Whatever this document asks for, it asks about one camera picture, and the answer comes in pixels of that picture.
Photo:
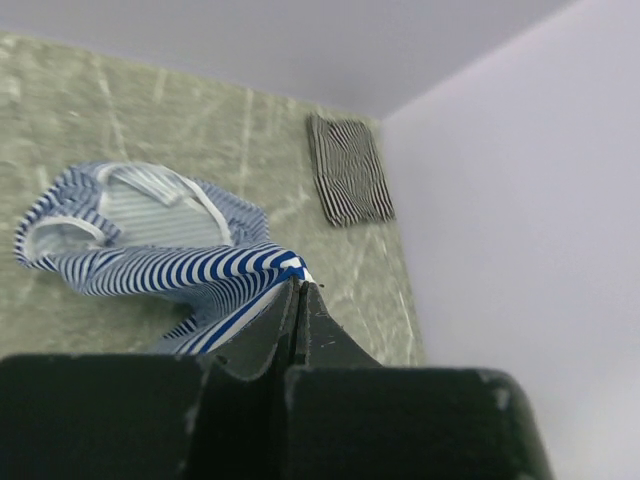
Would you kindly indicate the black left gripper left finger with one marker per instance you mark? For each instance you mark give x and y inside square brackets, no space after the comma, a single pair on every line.
[152,416]

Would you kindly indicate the black white striped tank top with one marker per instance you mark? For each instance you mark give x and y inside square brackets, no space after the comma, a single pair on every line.
[347,171]

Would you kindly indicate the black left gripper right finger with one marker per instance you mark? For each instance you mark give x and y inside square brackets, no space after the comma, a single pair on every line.
[349,417]

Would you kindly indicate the blue white striped tank top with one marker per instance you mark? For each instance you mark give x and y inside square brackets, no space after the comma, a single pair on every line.
[116,229]

